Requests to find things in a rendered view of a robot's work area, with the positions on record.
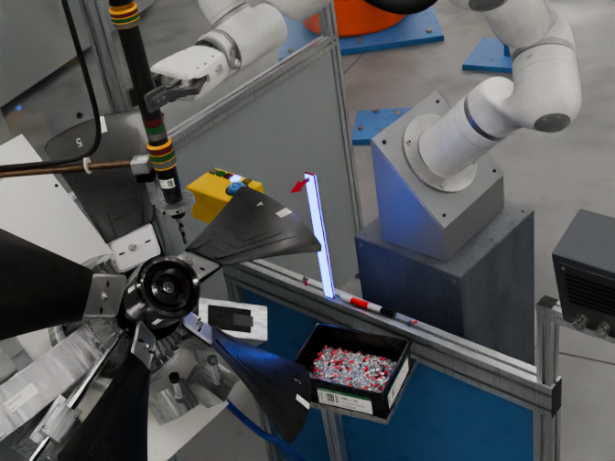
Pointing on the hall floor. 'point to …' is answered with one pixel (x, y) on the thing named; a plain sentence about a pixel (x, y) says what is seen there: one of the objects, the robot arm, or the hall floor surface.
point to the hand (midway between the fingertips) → (146, 96)
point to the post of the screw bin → (335, 435)
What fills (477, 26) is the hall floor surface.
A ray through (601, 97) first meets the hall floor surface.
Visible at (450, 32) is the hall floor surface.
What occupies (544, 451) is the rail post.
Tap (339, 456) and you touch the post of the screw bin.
